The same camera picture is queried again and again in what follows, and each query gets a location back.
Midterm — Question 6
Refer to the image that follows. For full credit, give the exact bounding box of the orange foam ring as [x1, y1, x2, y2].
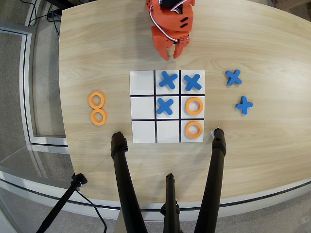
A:
[185, 97, 204, 115]
[88, 91, 106, 110]
[185, 120, 204, 139]
[90, 109, 108, 126]

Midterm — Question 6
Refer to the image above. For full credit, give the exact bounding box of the black stand cable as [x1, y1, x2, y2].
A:
[75, 188, 108, 233]

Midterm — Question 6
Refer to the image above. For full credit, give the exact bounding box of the blue foam cross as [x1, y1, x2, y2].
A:
[183, 74, 203, 92]
[235, 96, 253, 115]
[156, 97, 174, 115]
[159, 70, 178, 89]
[225, 69, 242, 86]

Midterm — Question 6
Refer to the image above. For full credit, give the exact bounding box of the black floor cable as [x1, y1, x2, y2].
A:
[28, 0, 43, 27]
[47, 4, 61, 39]

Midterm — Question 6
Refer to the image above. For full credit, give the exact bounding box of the grey metal floor frame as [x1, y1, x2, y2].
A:
[0, 20, 69, 149]

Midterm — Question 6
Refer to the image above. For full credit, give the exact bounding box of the white tic-tac-toe board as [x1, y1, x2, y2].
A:
[129, 70, 206, 144]

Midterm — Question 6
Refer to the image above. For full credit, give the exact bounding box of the black tripod leg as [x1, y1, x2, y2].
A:
[110, 131, 148, 233]
[193, 128, 227, 233]
[160, 173, 182, 233]

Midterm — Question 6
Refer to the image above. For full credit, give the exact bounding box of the thin black stand pole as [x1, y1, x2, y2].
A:
[35, 173, 88, 233]

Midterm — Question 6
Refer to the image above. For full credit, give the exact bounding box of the cardboard box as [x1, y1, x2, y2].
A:
[267, 0, 311, 10]

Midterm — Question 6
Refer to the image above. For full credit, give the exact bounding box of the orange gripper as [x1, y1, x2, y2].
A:
[151, 25, 191, 61]

